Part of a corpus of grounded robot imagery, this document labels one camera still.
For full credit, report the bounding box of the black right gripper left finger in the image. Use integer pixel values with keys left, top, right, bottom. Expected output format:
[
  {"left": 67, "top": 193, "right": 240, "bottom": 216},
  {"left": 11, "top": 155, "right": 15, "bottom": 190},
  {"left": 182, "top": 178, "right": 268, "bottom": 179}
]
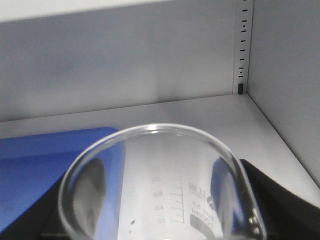
[{"left": 37, "top": 174, "right": 71, "bottom": 240}]

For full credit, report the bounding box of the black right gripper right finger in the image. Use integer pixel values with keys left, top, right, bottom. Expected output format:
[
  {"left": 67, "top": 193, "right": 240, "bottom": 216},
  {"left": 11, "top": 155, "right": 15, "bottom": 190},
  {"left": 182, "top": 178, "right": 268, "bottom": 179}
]
[{"left": 240, "top": 159, "right": 320, "bottom": 240}]

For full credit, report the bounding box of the graduated glass beaker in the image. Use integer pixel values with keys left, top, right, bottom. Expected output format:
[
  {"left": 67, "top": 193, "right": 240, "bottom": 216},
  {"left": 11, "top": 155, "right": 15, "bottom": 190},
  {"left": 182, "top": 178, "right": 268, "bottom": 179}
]
[{"left": 57, "top": 123, "right": 267, "bottom": 240}]

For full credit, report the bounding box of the grey cabinet shelf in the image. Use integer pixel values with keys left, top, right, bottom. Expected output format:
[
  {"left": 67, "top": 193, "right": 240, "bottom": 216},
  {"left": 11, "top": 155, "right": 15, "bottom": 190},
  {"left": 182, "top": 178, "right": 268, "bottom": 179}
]
[{"left": 0, "top": 94, "right": 320, "bottom": 206}]

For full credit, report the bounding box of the blue plastic tray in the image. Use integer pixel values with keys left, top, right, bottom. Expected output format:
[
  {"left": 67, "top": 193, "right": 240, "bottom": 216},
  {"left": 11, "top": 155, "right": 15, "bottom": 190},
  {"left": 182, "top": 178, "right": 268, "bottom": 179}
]
[{"left": 0, "top": 127, "right": 124, "bottom": 240}]

